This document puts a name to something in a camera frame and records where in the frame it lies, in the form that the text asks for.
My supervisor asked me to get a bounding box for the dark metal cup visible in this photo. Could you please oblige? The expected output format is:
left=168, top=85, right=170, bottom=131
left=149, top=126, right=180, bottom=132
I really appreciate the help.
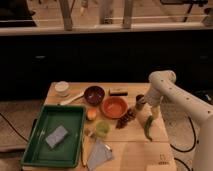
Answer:
left=135, top=94, right=146, bottom=111

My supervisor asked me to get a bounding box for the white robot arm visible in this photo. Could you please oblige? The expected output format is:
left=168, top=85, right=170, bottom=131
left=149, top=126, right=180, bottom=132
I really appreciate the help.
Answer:
left=145, top=70, right=213, bottom=171

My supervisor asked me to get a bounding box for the brown dried grapes bunch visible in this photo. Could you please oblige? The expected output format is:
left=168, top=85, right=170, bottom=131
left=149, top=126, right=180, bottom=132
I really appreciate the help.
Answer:
left=116, top=108, right=136, bottom=129

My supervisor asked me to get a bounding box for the orange bowl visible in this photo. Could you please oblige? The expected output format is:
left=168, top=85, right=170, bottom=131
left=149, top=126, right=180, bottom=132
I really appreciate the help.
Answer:
left=101, top=96, right=128, bottom=119

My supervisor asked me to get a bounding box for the light green plastic cup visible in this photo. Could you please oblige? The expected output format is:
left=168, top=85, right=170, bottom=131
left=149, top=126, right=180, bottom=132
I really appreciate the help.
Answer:
left=95, top=121, right=110, bottom=138

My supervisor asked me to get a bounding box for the grey cloth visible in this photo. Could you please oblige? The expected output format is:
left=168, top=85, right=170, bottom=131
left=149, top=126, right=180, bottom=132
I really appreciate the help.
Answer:
left=87, top=139, right=114, bottom=171

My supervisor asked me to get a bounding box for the orange fruit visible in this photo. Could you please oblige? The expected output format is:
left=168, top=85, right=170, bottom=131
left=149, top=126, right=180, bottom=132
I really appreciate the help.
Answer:
left=86, top=108, right=97, bottom=121

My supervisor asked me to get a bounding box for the purple bowl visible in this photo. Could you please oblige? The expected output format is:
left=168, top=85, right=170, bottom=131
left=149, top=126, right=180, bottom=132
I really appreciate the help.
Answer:
left=84, top=86, right=105, bottom=106

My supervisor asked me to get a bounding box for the wooden fork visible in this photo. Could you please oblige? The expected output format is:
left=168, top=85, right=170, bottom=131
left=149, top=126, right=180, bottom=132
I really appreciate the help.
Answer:
left=82, top=128, right=93, bottom=166

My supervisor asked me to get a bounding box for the white spoon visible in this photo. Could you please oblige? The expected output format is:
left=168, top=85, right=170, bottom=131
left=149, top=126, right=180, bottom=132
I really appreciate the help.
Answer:
left=59, top=92, right=84, bottom=106

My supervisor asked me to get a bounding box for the white cup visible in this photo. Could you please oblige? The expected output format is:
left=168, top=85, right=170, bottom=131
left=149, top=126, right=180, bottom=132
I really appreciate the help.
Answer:
left=54, top=81, right=70, bottom=97

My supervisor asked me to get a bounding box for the green plastic tray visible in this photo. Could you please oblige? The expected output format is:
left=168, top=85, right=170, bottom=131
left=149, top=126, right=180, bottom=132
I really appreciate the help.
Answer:
left=21, top=105, right=85, bottom=168

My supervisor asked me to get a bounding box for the grey sponge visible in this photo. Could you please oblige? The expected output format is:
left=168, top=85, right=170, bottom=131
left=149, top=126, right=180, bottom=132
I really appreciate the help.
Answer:
left=45, top=126, right=68, bottom=148

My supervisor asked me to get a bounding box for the black cable right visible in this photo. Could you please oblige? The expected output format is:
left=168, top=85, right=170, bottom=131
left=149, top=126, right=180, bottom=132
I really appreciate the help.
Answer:
left=169, top=116, right=198, bottom=171

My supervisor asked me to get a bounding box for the black cable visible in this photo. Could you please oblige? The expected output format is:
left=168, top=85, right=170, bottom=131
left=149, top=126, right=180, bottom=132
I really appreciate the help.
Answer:
left=169, top=116, right=198, bottom=171
left=0, top=112, right=30, bottom=144

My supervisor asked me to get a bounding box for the black cable left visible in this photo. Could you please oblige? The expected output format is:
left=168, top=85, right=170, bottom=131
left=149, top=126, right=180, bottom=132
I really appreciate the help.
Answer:
left=0, top=112, right=30, bottom=144

